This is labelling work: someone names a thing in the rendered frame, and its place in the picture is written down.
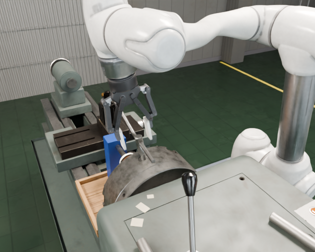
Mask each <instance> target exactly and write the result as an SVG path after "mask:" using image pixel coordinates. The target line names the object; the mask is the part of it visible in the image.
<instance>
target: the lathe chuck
mask: <svg viewBox="0 0 315 252"><path fill-rule="evenodd" d="M147 149H148V151H149V152H150V153H151V155H152V156H153V158H154V159H155V163H152V162H151V161H150V160H148V161H147V162H139V158H140V157H141V155H140V154H139V152H138V151H137V152H135V153H133V154H132V155H130V156H128V157H127V158H126V159H124V160H123V161H122V162H121V163H120V164H119V165H118V166H117V167H116V168H115V169H114V170H113V171H112V173H111V174H110V175H109V177H108V179H107V181H106V183H105V185H104V188H103V191H102V194H103V196H105V203H104V202H102V205H103V207H105V206H108V205H110V204H113V203H115V202H116V201H117V199H118V197H119V195H120V194H121V192H122V191H123V189H124V188H125V187H126V186H127V185H128V184H129V183H130V182H131V181H132V180H133V179H134V178H135V177H136V176H138V175H139V174H140V173H142V172H144V171H145V170H147V169H149V168H151V167H153V166H155V165H158V164H161V163H165V162H183V163H186V164H188V165H190V164H189V163H188V162H187V161H186V160H185V159H184V158H183V157H182V156H181V155H180V154H179V153H178V152H177V151H175V150H173V152H171V151H169V150H167V147H165V146H153V147H148V148H147ZM190 166H191V165H190Z"/></svg>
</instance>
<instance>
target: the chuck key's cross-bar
mask: <svg viewBox="0 0 315 252"><path fill-rule="evenodd" d="M121 117H122V118H123V120H124V122H125V124H126V125H127V127H128V129H129V131H130V132H131V134H132V136H133V137H134V138H135V136H136V135H137V134H136V133H135V131H134V129H133V127H132V126H131V124H130V122H129V121H128V119H127V117H126V116H125V114H124V112H123V111H122V116H121ZM139 146H140V147H141V148H142V150H143V151H144V153H145V154H146V155H147V157H148V158H149V160H150V161H151V163H155V162H156V160H155V159H154V157H153V156H152V155H151V153H150V152H149V151H148V149H147V148H146V146H145V145H144V144H143V142H140V143H139Z"/></svg>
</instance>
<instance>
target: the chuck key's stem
mask: <svg viewBox="0 0 315 252"><path fill-rule="evenodd" d="M134 138H135V142H136V146H137V150H138V153H139V155H140V156H141V160H142V161H145V160H146V155H145V152H144V151H143V150H142V148H141V147H140V145H139V143H141V142H143V144H144V141H143V137H142V135H141V134H137V135H136V136H135V137H134Z"/></svg>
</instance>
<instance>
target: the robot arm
mask: <svg viewBox="0 0 315 252"><path fill-rule="evenodd" d="M82 3H83V14H84V19H85V24H86V28H87V31H88V35H89V38H90V40H91V43H92V45H93V47H94V48H95V50H96V52H97V55H98V60H99V62H100V66H101V68H102V72H103V74H104V76H105V77H106V78H107V81H108V85H109V89H110V95H109V97H107V98H105V99H104V98H102V99H101V100H100V101H101V103H102V104H103V109H104V118H105V127H106V129H107V131H108V132H109V133H112V132H114V135H115V138H116V139H117V141H120V143H121V146H122V147H123V149H124V150H127V148H126V144H125V140H124V137H123V133H122V130H121V129H120V123H121V118H122V112H123V110H124V107H126V106H128V105H132V104H134V103H135V104H136V105H137V106H138V107H139V109H140V110H141V111H142V112H143V114H144V115H145V116H144V117H143V121H144V126H145V131H146V135H147V136H148V138H149V139H150V140H152V139H153V138H152V133H151V128H152V127H153V122H152V121H153V117H154V116H156V115H157V111H156V108H155V106H154V103H153V100H152V97H151V95H150V94H151V88H150V87H149V86H148V85H147V84H146V83H145V84H144V85H142V86H139V85H138V81H137V76H136V70H137V69H140V70H142V71H145V72H150V73H163V72H167V71H170V70H172V69H174V68H175V67H176V66H177V65H178V64H179V63H180V62H181V61H182V59H183V58H184V55H185V53H186V52H187V51H191V50H194V49H198V48H200V47H202V46H204V45H206V44H207V43H209V42H210V41H211V40H212V39H214V38H215V37H216V36H225V37H231V38H236V39H240V40H247V41H256V42H257V43H260V44H263V45H266V46H269V47H272V48H275V49H278V52H279V55H280V58H281V61H282V65H283V67H284V69H285V78H284V86H283V95H282V103H281V111H280V120H279V128H278V136H277V144H276V148H274V147H273V146H272V144H271V143H270V142H271V141H270V139H269V137H268V136H267V135H266V133H264V132H263V131H261V130H260V129H256V128H248V129H245V130H244V131H243V132H242V133H240V134H239V135H238V137H237V138H236V140H235V142H234V144H233V148H232V152H231V158H230V159H233V158H235V157H238V156H243V155H245V156H249V157H252V158H253V159H255V160H256V161H258V162H259V163H261V164H262V165H264V166H265V167H267V168H268V169H270V170H271V171H272V172H274V173H275V174H277V175H278V176H280V177H281V178H283V179H284V180H286V181H287V182H289V183H290V184H291V185H293V186H294V187H296V188H297V189H299V190H300V191H302V192H303V193H305V194H306V195H307V196H309V197H310V198H313V197H314V196H315V173H314V172H313V171H312V166H311V163H310V158H309V156H308V155H307V154H306V152H305V147H306V143H307V138H308V133H309V128H310V123H311V118H312V113H313V109H314V104H315V8H313V7H307V6H292V5H254V6H248V7H242V8H239V9H235V10H231V11H226V12H221V13H215V14H211V15H208V16H206V17H204V18H203V19H201V20H200V21H198V22H197V23H184V22H183V21H182V19H181V18H180V16H179V15H178V14H176V13H174V12H168V11H162V10H157V9H152V8H143V9H140V8H132V7H131V5H129V4H128V1H127V0H82ZM140 91H141V92H142V93H143V94H144V97H145V99H146V102H147V105H148V107H149V110H150V112H148V111H147V110H146V109H145V108H144V106H143V105H142V104H141V102H140V101H139V100H138V99H137V98H138V96H139V93H140ZM111 101H114V102H115V113H114V118H113V124H112V119H111V109H110V106H111ZM230 159H227V160H230Z"/></svg>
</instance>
